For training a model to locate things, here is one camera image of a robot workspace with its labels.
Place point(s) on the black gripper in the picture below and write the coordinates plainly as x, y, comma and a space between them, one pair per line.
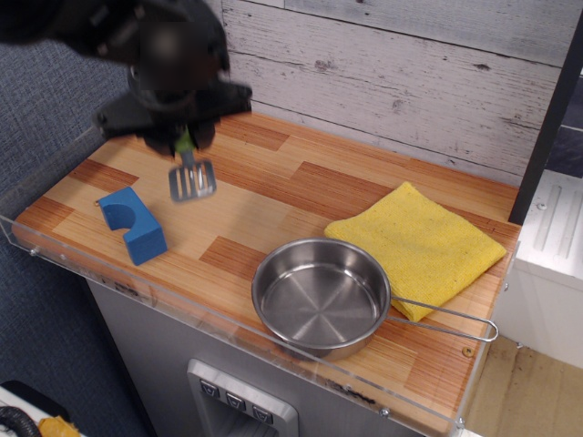
160, 116

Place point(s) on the green handled grey spatula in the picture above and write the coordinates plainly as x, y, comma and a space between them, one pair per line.
193, 179

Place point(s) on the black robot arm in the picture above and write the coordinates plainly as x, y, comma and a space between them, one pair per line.
175, 52

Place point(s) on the yellow cloth napkin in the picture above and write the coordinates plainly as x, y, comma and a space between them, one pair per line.
428, 253

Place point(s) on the blue arch block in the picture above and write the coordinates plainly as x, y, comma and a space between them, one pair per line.
144, 238

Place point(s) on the stainless steel pan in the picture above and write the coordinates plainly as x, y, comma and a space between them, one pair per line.
322, 298

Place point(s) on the grey cabinet with dispenser panel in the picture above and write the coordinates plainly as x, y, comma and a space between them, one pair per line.
194, 384

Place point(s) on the yellow object bottom left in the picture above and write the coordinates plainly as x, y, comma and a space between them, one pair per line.
57, 427

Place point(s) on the white appliance at right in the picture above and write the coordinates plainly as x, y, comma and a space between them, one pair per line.
540, 305

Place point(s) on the clear acrylic guard rail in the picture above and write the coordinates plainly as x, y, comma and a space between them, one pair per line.
277, 182

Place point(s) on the dark right post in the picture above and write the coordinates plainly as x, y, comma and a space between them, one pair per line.
557, 108

